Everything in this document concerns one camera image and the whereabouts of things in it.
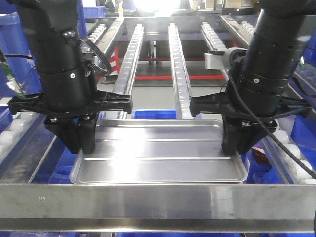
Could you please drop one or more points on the blue bin lower right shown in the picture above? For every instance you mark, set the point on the blue bin lower right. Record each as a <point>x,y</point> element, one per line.
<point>267,163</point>

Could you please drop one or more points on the steel shelf front beam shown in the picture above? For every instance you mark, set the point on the steel shelf front beam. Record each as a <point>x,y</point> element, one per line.
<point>159,207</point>

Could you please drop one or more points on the centre left roller track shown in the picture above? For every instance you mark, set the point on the centre left roller track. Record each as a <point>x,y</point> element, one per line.
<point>127,74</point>

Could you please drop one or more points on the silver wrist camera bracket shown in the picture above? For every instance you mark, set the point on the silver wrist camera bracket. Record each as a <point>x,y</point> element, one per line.
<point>219,60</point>

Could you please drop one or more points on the blue bin lower left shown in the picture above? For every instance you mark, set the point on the blue bin lower left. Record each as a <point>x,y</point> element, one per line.
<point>61,173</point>

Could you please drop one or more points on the large blue crate upper left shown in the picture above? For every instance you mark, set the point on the large blue crate upper left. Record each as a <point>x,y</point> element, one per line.
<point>41,55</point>

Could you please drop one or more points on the blue crate upper right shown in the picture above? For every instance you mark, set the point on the blue crate upper right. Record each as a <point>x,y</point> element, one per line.
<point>308,49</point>

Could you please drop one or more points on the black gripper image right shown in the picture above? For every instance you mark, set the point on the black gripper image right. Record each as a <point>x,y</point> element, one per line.
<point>240,130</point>

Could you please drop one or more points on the red white striped post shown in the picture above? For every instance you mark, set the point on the red white striped post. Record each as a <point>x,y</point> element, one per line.
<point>114,62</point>

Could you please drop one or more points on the blue bin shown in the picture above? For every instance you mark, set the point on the blue bin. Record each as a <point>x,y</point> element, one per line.
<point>154,114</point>
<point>61,173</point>
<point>267,163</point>

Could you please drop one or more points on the blue bin lower centre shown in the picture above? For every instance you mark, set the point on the blue bin lower centre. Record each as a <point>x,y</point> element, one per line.
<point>154,114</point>

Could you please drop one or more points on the black cable image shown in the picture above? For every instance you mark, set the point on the black cable image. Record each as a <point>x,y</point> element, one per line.
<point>234,73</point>
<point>72,40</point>

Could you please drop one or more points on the silver metal tray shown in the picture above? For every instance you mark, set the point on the silver metal tray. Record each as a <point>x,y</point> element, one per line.
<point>140,151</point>

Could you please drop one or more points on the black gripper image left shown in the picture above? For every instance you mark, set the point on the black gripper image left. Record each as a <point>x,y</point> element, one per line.
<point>76,128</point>

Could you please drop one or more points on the black cable image right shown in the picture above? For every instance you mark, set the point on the black cable image right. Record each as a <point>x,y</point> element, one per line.
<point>234,73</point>

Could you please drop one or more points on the black cable image left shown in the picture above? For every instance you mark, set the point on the black cable image left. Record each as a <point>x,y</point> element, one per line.
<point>72,40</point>

